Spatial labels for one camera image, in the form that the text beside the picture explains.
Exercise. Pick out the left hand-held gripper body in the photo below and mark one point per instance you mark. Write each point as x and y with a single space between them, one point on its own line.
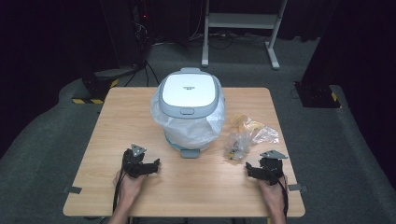
134 161

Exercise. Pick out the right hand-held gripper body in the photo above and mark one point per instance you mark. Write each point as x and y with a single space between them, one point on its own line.
272 169

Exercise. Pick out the clear plastic bag dark contents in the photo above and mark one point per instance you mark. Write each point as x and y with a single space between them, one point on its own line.
238 146

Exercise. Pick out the clear plastic bag yellow contents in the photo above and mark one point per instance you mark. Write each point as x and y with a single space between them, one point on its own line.
260 130

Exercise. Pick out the translucent white trash bag liner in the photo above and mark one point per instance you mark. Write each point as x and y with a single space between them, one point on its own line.
193 130

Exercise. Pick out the white grey pedal trash can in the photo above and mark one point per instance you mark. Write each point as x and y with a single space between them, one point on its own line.
188 90

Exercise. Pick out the person's right hand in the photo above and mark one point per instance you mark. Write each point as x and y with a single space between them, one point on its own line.
274 194

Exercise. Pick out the person's left hand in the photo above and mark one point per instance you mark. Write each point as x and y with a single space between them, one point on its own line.
129 188

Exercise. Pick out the grey tape piece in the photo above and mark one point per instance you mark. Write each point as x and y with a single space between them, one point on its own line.
297 187
73 189

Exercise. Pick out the black stand yellow striped base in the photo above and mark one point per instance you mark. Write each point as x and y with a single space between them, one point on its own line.
317 96
96 85

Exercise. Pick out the black equipment rack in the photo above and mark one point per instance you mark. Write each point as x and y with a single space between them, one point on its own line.
127 31

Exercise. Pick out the white metal stand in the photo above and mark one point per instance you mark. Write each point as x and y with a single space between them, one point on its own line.
241 20

